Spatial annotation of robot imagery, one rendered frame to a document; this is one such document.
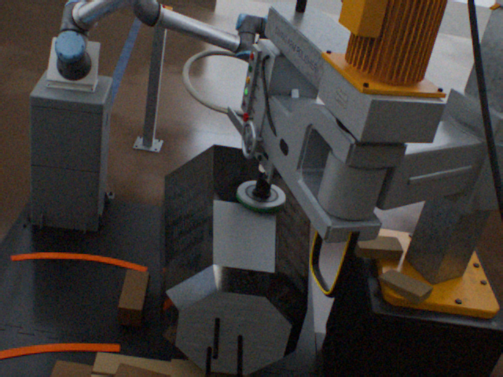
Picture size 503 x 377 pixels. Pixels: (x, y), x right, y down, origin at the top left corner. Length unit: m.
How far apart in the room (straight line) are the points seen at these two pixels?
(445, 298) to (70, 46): 2.16
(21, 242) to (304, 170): 2.03
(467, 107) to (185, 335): 1.37
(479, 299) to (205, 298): 1.11
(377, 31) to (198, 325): 1.33
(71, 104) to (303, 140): 1.64
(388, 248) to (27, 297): 1.83
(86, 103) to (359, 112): 1.97
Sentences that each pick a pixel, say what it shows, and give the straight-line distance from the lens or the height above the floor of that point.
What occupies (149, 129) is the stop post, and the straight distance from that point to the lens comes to 4.69.
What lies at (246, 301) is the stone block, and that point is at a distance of 2.33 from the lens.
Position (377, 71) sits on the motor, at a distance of 1.74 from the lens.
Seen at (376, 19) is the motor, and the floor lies 1.87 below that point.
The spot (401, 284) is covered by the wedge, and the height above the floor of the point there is 0.81.
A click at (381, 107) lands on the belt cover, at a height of 1.65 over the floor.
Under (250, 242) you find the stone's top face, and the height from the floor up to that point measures 0.80.
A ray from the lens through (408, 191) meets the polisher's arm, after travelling 2.06.
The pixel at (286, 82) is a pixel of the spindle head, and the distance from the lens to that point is 2.38.
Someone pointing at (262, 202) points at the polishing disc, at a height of 0.85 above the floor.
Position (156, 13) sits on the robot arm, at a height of 1.46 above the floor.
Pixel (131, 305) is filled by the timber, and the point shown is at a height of 0.14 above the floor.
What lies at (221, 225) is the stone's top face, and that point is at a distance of 2.55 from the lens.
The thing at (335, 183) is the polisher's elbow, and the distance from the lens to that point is 1.90.
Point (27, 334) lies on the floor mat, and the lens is 3.14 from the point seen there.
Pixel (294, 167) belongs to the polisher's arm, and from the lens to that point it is 2.14.
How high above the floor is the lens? 2.24
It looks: 30 degrees down
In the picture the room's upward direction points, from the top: 12 degrees clockwise
